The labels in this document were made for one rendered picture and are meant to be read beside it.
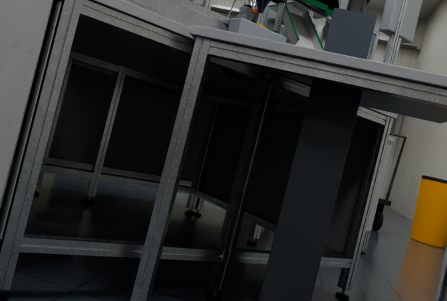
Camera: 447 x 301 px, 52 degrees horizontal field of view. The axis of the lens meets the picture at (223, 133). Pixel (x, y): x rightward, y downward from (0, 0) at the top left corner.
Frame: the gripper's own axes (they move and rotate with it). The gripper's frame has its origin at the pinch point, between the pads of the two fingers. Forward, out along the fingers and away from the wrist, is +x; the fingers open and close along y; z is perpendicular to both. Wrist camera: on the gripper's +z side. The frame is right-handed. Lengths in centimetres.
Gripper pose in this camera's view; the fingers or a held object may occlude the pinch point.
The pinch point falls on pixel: (262, 4)
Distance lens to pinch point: 181.9
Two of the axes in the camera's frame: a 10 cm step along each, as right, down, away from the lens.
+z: 5.7, 1.2, -8.1
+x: -2.3, 9.7, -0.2
